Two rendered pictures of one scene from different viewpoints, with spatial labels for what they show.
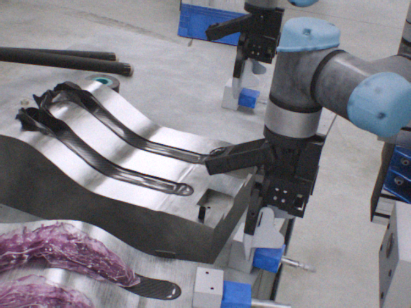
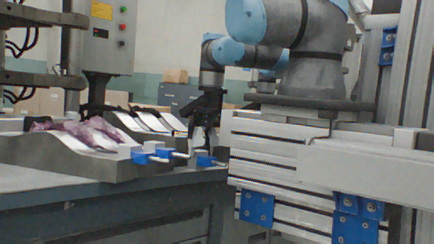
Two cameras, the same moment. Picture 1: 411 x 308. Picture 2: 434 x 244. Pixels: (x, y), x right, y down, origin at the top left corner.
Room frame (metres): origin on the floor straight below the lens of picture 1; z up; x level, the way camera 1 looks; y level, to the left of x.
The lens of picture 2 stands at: (-0.35, -0.72, 1.03)
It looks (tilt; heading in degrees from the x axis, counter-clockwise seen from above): 4 degrees down; 26
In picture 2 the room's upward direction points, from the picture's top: 5 degrees clockwise
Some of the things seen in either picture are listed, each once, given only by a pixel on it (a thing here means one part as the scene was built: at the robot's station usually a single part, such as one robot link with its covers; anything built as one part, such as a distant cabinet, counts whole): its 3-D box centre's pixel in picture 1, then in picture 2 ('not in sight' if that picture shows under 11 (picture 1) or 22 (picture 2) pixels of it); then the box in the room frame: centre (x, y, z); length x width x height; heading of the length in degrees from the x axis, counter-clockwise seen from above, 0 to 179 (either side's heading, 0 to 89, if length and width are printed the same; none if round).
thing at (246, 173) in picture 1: (235, 178); not in sight; (0.98, -0.06, 0.87); 0.05 x 0.05 x 0.04; 74
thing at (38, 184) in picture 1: (101, 154); (154, 133); (0.99, 0.17, 0.87); 0.50 x 0.26 x 0.14; 74
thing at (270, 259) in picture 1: (274, 256); (209, 162); (0.84, -0.13, 0.83); 0.13 x 0.05 x 0.05; 75
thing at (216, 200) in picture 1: (214, 210); not in sight; (0.87, -0.03, 0.87); 0.05 x 0.05 x 0.04; 74
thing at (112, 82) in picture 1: (101, 88); not in sight; (1.36, 0.25, 0.82); 0.08 x 0.08 x 0.04
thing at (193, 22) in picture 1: (229, 18); not in sight; (4.22, -0.03, 0.11); 0.61 x 0.41 x 0.22; 85
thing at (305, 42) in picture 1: (306, 63); (214, 52); (0.84, -0.11, 1.15); 0.09 x 0.08 x 0.11; 44
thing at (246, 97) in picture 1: (252, 98); not in sight; (1.41, -0.09, 0.83); 0.13 x 0.05 x 0.05; 79
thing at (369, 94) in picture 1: (372, 91); (230, 52); (0.78, -0.20, 1.14); 0.11 x 0.11 x 0.08; 44
